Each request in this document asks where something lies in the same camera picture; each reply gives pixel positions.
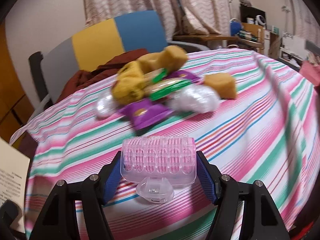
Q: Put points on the patterned beige curtain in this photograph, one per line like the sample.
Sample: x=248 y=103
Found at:
x=177 y=16

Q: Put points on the dark red cloth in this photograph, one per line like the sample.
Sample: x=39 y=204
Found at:
x=82 y=78

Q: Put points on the grey yellow blue chair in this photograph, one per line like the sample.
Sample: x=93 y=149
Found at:
x=101 y=42

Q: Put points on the striped pink green tablecloth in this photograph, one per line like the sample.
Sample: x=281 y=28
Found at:
x=269 y=132

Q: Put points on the wooden wardrobe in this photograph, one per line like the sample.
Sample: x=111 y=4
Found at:
x=16 y=108

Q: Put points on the purple candy pouch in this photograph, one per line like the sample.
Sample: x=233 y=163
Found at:
x=183 y=74
x=145 y=113

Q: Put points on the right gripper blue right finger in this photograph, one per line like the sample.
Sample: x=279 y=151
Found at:
x=206 y=177

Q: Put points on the red bedding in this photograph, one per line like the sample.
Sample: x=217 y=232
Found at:
x=311 y=72

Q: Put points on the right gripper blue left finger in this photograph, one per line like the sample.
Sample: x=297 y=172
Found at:
x=111 y=177

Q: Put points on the white bubble-wrap bundle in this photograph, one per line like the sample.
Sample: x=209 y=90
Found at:
x=106 y=106
x=194 y=98

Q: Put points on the cream printed carton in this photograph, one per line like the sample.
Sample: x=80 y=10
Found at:
x=14 y=170

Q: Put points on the green-edged snack packet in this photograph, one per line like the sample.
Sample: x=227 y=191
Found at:
x=159 y=87

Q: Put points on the wooden side shelf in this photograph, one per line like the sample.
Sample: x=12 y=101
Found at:
x=252 y=40

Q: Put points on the yellow plush toy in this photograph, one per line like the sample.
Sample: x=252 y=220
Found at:
x=129 y=85

